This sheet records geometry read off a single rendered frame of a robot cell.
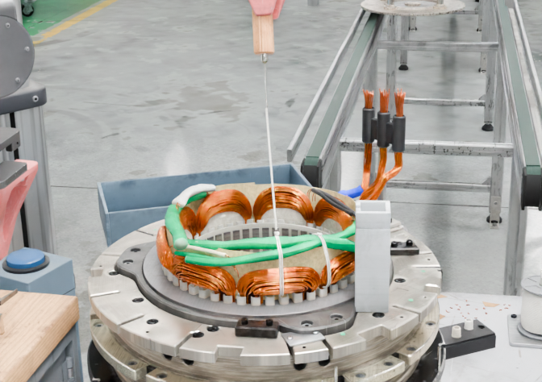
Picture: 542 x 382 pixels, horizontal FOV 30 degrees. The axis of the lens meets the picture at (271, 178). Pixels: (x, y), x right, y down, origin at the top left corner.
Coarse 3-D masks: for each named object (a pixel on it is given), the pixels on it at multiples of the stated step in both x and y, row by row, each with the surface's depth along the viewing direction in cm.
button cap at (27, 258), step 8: (32, 248) 110; (8, 256) 108; (16, 256) 108; (24, 256) 108; (32, 256) 108; (40, 256) 108; (8, 264) 108; (16, 264) 107; (24, 264) 107; (32, 264) 107
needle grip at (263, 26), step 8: (256, 16) 85; (264, 16) 85; (272, 16) 85; (256, 24) 85; (264, 24) 85; (272, 24) 85; (256, 32) 85; (264, 32) 85; (272, 32) 85; (256, 40) 85; (264, 40) 85; (272, 40) 85; (256, 48) 85; (264, 48) 85; (272, 48) 85
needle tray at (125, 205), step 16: (160, 176) 125; (176, 176) 126; (192, 176) 126; (208, 176) 127; (224, 176) 127; (240, 176) 128; (256, 176) 128; (288, 176) 129; (112, 192) 124; (128, 192) 125; (144, 192) 125; (160, 192) 126; (176, 192) 126; (112, 208) 125; (128, 208) 125; (144, 208) 126; (160, 208) 115; (112, 224) 114; (128, 224) 115; (144, 224) 115; (112, 240) 115
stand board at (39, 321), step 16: (16, 304) 93; (32, 304) 93; (48, 304) 93; (64, 304) 93; (16, 320) 90; (32, 320) 90; (48, 320) 90; (64, 320) 91; (0, 336) 87; (16, 336) 87; (32, 336) 87; (48, 336) 88; (64, 336) 92; (0, 352) 85; (16, 352) 85; (32, 352) 85; (48, 352) 89; (0, 368) 82; (16, 368) 83; (32, 368) 86
